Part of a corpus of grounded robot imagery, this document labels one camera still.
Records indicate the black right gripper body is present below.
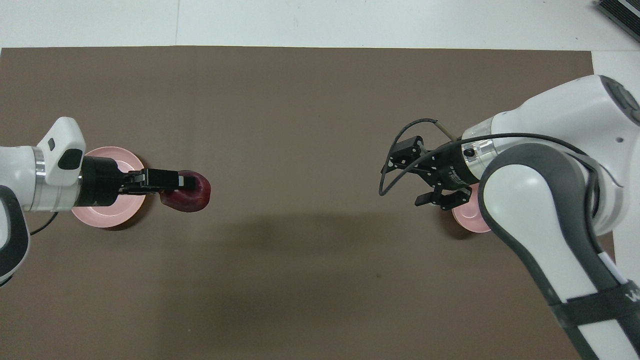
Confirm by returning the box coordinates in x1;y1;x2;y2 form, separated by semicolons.
433;142;482;192

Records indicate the pink bowl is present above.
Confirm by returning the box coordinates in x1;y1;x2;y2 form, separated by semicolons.
451;182;494;234

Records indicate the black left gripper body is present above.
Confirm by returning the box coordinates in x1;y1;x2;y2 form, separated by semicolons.
79;155;129;208

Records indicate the grey ribbed metal object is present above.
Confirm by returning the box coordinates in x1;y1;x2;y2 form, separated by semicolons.
594;0;640;37

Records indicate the pink plate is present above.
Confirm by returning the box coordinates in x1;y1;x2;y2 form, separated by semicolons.
71;146;147;229

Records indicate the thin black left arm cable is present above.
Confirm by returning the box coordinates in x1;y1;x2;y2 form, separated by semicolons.
29;212;59;236

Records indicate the brown table mat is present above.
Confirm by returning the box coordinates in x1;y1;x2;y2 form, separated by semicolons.
0;46;617;360

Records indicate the dark red apple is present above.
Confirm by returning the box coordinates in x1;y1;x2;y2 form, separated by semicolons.
159;170;212;213

